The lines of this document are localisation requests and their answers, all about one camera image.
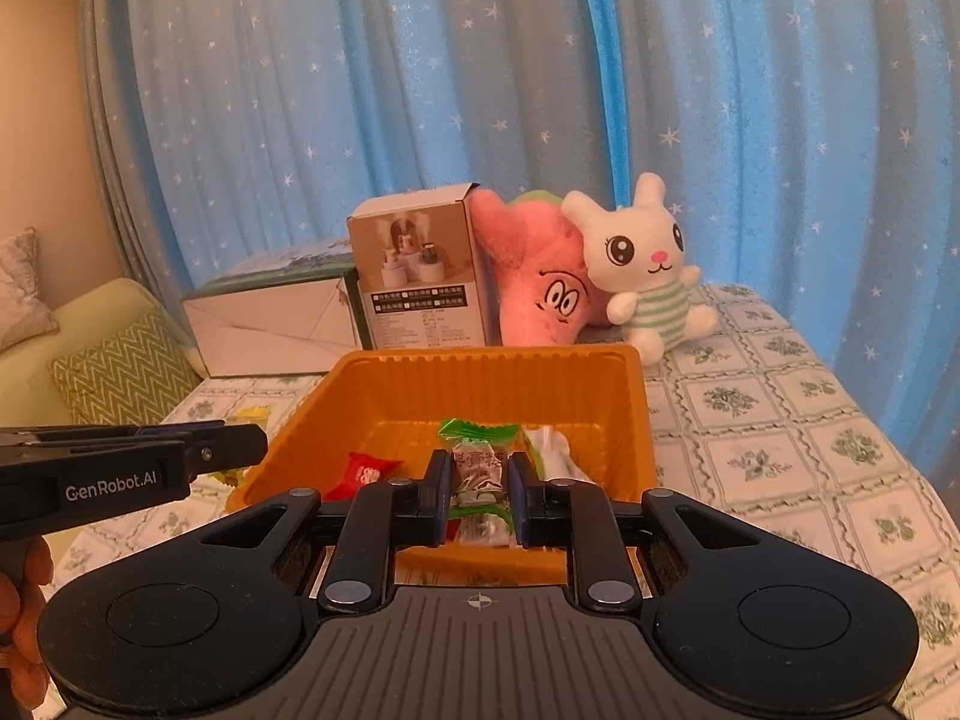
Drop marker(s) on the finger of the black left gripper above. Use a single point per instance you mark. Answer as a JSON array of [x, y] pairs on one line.
[[218, 446]]

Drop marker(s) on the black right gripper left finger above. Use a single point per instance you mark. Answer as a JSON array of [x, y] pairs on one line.
[[383, 518]]

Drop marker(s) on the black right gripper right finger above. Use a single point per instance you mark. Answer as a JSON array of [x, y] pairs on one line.
[[576, 517]]

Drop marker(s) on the green brown candy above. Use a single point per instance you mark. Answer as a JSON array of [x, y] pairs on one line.
[[479, 510]]

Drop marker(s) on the yellow candy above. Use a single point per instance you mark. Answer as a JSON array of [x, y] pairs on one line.
[[255, 414]]

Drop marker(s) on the person's left hand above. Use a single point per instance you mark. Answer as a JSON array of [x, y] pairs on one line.
[[22, 604]]

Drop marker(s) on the red white candy packet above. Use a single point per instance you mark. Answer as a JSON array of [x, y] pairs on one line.
[[362, 469]]

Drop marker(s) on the white wrapped snack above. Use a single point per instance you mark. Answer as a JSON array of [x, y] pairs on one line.
[[549, 448]]

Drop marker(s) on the light green sofa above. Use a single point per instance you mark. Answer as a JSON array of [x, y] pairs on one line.
[[29, 397]]

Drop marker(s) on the orange plastic tray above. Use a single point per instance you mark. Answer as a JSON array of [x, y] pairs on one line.
[[391, 404]]

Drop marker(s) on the green chevron cushion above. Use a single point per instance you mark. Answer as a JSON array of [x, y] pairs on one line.
[[135, 376]]

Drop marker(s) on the white flat cardboard box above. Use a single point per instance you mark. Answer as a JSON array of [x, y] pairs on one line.
[[283, 312]]

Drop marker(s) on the grey quilted pillow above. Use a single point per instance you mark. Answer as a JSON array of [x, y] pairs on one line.
[[22, 311]]

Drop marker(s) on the pink star plush toy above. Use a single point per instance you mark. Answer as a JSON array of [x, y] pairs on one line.
[[544, 295]]

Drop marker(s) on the brown product cardboard box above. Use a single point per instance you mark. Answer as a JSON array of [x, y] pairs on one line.
[[421, 275]]

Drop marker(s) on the white bunny plush toy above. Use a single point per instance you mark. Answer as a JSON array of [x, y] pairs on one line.
[[636, 255]]

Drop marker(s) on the blue star curtain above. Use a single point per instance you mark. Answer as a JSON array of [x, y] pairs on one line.
[[809, 147]]

